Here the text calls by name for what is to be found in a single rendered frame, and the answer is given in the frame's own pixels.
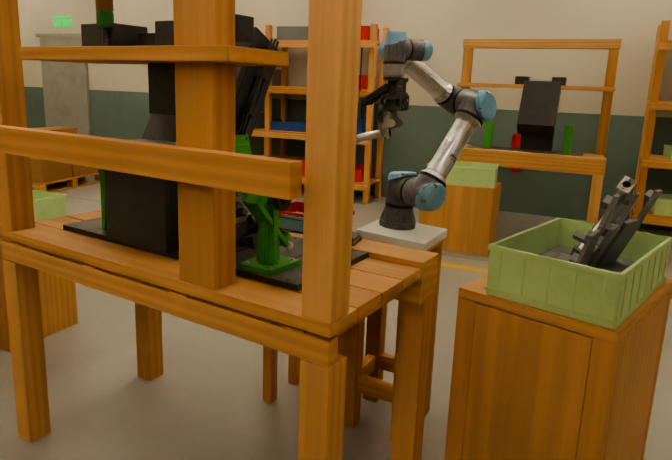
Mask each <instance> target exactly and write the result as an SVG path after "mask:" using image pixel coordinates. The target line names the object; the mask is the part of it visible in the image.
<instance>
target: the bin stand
mask: <svg viewBox="0 0 672 460"><path fill-rule="evenodd" d="M342 351H343V333H342V334H340V335H339V336H338V354H341V355H342ZM277 359H278V350H275V349H272V348H269V347H266V346H263V401H266V402H268V403H272V402H273V401H275V400H276V399H277ZM300 360H301V359H300V358H297V357H294V356H291V355H289V360H288V383H291V384H293V385H297V384H298V383H300Z"/></svg>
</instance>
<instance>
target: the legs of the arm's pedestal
mask: <svg viewBox="0 0 672 460"><path fill-rule="evenodd" d="M442 244H443V243H442ZM442 244H440V245H439V246H437V247H436V248H435V249H433V250H432V251H430V252H434V253H438V254H439V258H438V271H437V284H436V294H435V295H434V300H433V313H432V326H431V340H430V353H429V366H428V379H427V392H426V405H425V416H426V415H427V414H428V412H429V410H430V398H431V385H432V372H433V359H434V346H435V334H436V321H437V308H438V295H439V282H440V270H441V257H442ZM399 312H400V300H399V301H398V317H397V333H396V349H395V355H392V354H388V353H384V350H385V333H386V316H387V304H386V305H384V306H383V307H381V308H380V309H378V310H377V311H375V312H374V313H372V314H371V315H369V316H368V317H367V331H366V351H365V357H364V358H363V351H364V331H365V319H363V320H362V321H360V322H359V323H357V324H356V325H354V326H353V327H351V328H350V329H348V330H347V331H345V332H343V351H342V355H344V356H346V357H347V363H346V386H345V410H344V425H345V426H348V427H351V428H354V427H355V426H356V425H357V423H358V422H359V421H360V411H361V393H362V394H363V399H366V400H369V401H372V402H377V401H378V400H379V399H381V400H384V401H387V402H391V403H392V413H391V429H390V441H391V439H392V423H393V407H394V392H395V376H396V360H397V344H398V328H399ZM383 370H385V371H388V372H392V373H394V381H393V383H391V382H388V381H384V380H383Z"/></svg>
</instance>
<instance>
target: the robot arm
mask: <svg viewBox="0 0 672 460"><path fill-rule="evenodd" d="M432 54H433V46H432V44H431V42H429V41H427V40H424V39H421V40H420V39H408V38H407V37H406V32H403V31H388V32H386V34H385V40H384V41H382V42H381V44H380V46H379V55H380V57H381V58H383V59H384V62H383V75H384V77H383V80H388V84H384V85H382V86H381V87H379V88H378V89H376V90H375V91H374V92H372V93H371V94H369V95H367V96H366V97H365V98H363V99H362V102H363V104H364V105H372V104H373V103H375V102H376V101H378V100H379V99H380V105H379V110H378V119H379V127H380V132H381V135H382V137H384V136H385V129H388V131H389V136H390V137H391V136H392V132H393V128H397V127H401V126H403V121H402V120H401V119H399V118H398V113H397V112H396V111H407V110H409V96H410V95H408V93H407V92H406V82H408V79H409V78H403V77H402V76H404V72H405V73H406V74H407V75H408V76H409V77H411V78H412V79H413V80H414V81H415V82H416V83H418V84H419V85H420V86H421V87H422V88H423V89H425V90H426V91H427V92H428V93H429V94H430V95H432V96H433V100H434V101H435V102H436V103H437V104H438V105H439V106H441V107H442V108H443V109H445V110H446V111H447V112H449V113H450V114H452V115H454V116H455V118H456V120H455V122H454V123H453V125H452V127H451V128H450V130H449V132H448V133H447V135H446V137H445V138H444V140H443V142H442V144H441V145H440V147H439V149H438V150H437V152H436V154H435V155H434V157H433V159H432V160H431V162H430V164H429V165H428V167H427V169H425V170H421V171H420V173H419V175H418V176H417V173H416V172H410V171H394V172H390V173H389V175H388V180H387V192H386V202H385V208H384V210H383V212H382V214H381V217H380V219H379V225H380V226H382V227H385V228H388V229H393V230H412V229H415V225H416V222H415V217H414V212H413V207H416V208H418V209H420V210H423V211H435V210H437V209H438V208H440V207H441V206H442V205H443V203H444V201H445V199H446V194H447V193H446V189H445V187H446V185H447V184H446V181H445V180H446V178H447V176H448V175H449V173H450V171H451V169H452V168H453V166H454V164H455V163H456V161H457V159H458V157H459V156H460V154H461V152H462V151H463V149H464V147H465V146H466V144H467V142H468V140H469V139H470V137H471V135H472V134H473V132H474V130H476V129H479V128H481V126H482V124H483V123H484V121H485V122H487V121H489V120H492V119H493V118H494V116H495V114H496V110H497V104H496V103H497V102H496V99H495V96H494V95H493V94H492V93H491V92H489V91H484V90H472V89H463V88H458V87H455V86H453V85H452V84H451V83H449V82H445V81H444V80H442V79H441V78H440V77H439V76H438V75H437V74H436V73H435V72H434V71H432V70H431V69H430V68H429V67H428V66H427V65H426V64H425V63H423V62H422V61H428V60H429V59H430V58H431V56H432Z"/></svg>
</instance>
